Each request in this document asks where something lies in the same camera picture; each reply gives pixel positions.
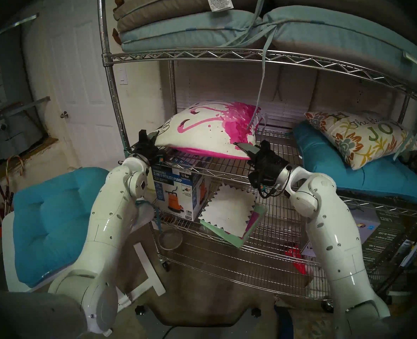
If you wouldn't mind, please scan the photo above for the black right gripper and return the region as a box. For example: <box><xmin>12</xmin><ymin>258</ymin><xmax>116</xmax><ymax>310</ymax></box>
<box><xmin>235</xmin><ymin>140</ymin><xmax>291</xmax><ymax>198</ymax></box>

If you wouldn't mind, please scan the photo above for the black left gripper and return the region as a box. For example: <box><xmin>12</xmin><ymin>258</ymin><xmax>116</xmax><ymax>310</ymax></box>
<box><xmin>130</xmin><ymin>129</ymin><xmax>166</xmax><ymax>166</ymax></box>

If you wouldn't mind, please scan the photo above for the pink flamingo throw pillow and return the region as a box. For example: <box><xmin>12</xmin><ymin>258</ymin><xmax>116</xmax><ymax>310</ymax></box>
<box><xmin>154</xmin><ymin>101</ymin><xmax>264</xmax><ymax>161</ymax></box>

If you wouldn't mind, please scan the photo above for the floral JOY throw pillow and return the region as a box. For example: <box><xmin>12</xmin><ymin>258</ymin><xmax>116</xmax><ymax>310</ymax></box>
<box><xmin>304</xmin><ymin>111</ymin><xmax>417</xmax><ymax>171</ymax></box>

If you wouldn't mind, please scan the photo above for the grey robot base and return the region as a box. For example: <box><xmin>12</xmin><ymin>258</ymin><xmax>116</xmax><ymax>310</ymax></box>
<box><xmin>138</xmin><ymin>303</ymin><xmax>276</xmax><ymax>339</ymax></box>

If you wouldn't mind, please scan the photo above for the light blue cushion tie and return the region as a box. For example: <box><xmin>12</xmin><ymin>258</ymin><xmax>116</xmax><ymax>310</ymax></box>
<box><xmin>247</xmin><ymin>24</ymin><xmax>278</xmax><ymax>132</ymax></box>
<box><xmin>394</xmin><ymin>91</ymin><xmax>417</xmax><ymax>163</ymax></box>

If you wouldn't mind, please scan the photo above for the teal tufted seat cushion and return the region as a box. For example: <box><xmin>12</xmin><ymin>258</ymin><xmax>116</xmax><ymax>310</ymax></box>
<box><xmin>293</xmin><ymin>121</ymin><xmax>417</xmax><ymax>203</ymax></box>

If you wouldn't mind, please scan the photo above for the light blue bench cushion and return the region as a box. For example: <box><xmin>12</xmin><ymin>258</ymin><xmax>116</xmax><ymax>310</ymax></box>
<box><xmin>119</xmin><ymin>10</ymin><xmax>267</xmax><ymax>53</ymax></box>

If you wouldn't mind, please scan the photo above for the blue and taupe bench cushion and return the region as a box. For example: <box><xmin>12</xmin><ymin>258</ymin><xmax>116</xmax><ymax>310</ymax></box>
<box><xmin>263</xmin><ymin>6</ymin><xmax>417</xmax><ymax>91</ymax></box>

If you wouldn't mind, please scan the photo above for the utility pump cardboard box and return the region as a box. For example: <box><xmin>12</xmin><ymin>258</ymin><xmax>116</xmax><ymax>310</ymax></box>
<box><xmin>152</xmin><ymin>156</ymin><xmax>212</xmax><ymax>222</ymax></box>

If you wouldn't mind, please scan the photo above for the magenta paper folder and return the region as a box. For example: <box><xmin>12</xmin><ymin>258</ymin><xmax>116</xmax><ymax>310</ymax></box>
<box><xmin>244</xmin><ymin>209</ymin><xmax>261</xmax><ymax>238</ymax></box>

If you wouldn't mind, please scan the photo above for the white panel door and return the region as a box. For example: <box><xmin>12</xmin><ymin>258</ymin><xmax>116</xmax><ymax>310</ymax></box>
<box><xmin>23</xmin><ymin>0</ymin><xmax>127</xmax><ymax>169</ymax></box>

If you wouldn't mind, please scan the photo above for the clear glass bowl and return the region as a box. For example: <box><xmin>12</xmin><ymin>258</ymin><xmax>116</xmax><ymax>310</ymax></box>
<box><xmin>158</xmin><ymin>229</ymin><xmax>184</xmax><ymax>251</ymax></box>

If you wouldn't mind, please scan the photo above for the red plastic item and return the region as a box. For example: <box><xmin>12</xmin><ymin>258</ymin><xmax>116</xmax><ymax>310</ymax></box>
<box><xmin>284</xmin><ymin>245</ymin><xmax>308</xmax><ymax>276</ymax></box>

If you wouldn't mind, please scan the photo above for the grey metal bar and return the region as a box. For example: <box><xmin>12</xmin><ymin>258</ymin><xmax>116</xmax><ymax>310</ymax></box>
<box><xmin>0</xmin><ymin>96</ymin><xmax>51</xmax><ymax>121</ymax></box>

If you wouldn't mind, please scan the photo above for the white folding table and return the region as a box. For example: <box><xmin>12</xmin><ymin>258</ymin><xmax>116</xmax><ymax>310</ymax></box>
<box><xmin>2</xmin><ymin>201</ymin><xmax>167</xmax><ymax>312</ymax></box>

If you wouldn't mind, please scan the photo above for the grey water heater tank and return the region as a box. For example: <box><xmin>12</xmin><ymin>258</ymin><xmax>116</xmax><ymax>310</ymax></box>
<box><xmin>0</xmin><ymin>107</ymin><xmax>45</xmax><ymax>160</ymax></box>

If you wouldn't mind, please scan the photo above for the red white candy cane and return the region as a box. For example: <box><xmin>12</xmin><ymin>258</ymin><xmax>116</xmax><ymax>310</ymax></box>
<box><xmin>5</xmin><ymin>156</ymin><xmax>24</xmax><ymax>177</ymax></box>

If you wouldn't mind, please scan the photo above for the white care label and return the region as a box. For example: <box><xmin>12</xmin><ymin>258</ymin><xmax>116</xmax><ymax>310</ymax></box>
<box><xmin>206</xmin><ymin>0</ymin><xmax>234</xmax><ymax>12</ymax></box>

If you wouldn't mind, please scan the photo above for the LED lamp product box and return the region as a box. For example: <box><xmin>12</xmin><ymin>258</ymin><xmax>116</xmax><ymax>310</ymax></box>
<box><xmin>300</xmin><ymin>208</ymin><xmax>407</xmax><ymax>270</ymax></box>

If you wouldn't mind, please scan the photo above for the blue cloth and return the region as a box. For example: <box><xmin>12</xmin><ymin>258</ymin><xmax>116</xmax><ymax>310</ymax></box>
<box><xmin>274</xmin><ymin>305</ymin><xmax>294</xmax><ymax>339</ymax></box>

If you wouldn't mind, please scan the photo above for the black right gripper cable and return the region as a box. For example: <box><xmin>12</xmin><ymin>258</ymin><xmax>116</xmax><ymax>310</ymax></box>
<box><xmin>257</xmin><ymin>165</ymin><xmax>293</xmax><ymax>200</ymax></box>

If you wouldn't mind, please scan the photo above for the chrome wire shelf rack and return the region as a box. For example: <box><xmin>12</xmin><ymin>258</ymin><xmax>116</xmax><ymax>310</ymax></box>
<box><xmin>97</xmin><ymin>0</ymin><xmax>417</xmax><ymax>307</ymax></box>

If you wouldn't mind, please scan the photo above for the metal heater strap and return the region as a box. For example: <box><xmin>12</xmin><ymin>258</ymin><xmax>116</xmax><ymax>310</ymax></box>
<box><xmin>0</xmin><ymin>13</ymin><xmax>40</xmax><ymax>35</ymax></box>

